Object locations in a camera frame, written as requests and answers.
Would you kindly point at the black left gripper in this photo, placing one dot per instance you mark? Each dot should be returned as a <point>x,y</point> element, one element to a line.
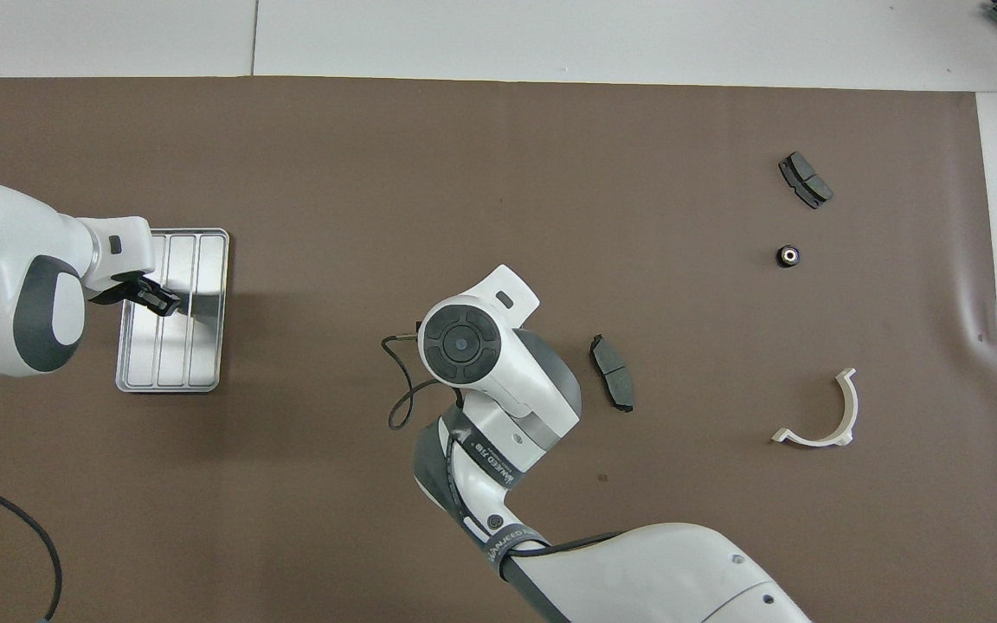
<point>122,290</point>

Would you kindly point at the small black bearing gear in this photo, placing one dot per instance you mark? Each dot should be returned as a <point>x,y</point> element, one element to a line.
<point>788,256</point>

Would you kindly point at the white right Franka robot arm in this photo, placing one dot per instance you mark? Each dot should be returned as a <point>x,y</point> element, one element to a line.
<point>507,363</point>

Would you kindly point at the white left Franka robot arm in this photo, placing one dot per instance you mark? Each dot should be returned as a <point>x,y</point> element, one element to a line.
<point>14,260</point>

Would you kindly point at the silver metal tray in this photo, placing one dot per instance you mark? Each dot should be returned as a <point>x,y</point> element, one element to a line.
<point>196,346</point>

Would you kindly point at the brown paper table mat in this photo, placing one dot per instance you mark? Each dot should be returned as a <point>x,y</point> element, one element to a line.
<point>464,173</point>

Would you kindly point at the long dark grey brake pad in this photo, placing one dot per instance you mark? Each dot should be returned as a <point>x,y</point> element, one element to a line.
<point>613,372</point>

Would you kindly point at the short dark grey brake pad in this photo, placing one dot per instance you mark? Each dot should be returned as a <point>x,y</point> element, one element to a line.
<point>806,179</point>

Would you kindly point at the white curved plastic bracket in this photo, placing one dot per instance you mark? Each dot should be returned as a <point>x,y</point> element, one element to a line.
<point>845,415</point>

